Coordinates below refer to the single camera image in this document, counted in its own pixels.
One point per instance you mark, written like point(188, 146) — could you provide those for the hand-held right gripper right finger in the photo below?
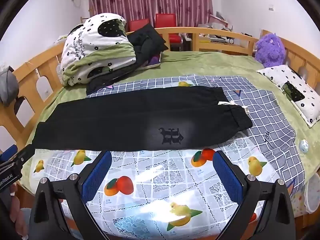
point(228, 180)

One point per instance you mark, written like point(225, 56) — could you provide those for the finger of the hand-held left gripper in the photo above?
point(25, 155)
point(8, 152)

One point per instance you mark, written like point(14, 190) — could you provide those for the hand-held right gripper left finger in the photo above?
point(97, 176)

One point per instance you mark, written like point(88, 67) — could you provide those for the black pants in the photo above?
point(130, 120)

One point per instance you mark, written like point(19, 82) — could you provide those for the person's left hand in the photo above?
point(18, 210)

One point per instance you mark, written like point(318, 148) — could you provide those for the fruit print plastic mat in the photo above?
point(155, 177)

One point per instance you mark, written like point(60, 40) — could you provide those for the grey cloth bag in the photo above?
point(8, 86)

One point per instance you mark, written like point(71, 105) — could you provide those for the small blue white box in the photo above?
point(303, 146)

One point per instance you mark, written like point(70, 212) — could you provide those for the white mesh basket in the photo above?
point(313, 195)

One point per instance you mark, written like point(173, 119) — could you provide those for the blue checked blanket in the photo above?
point(265, 100)

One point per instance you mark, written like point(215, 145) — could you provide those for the white floral pillow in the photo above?
point(300, 87)

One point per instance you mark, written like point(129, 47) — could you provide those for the folded white floral quilt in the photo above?
point(95, 45)

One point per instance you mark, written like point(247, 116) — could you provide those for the purple plush toy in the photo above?
point(270, 48)

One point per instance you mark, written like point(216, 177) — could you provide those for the black jacket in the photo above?
point(146, 42)

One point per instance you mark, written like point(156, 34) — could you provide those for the pile of papers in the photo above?
point(220, 27)

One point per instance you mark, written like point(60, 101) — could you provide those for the red chair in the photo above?
point(166, 21)
point(140, 25)

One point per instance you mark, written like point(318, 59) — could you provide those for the maroon floral curtain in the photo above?
point(150, 0)

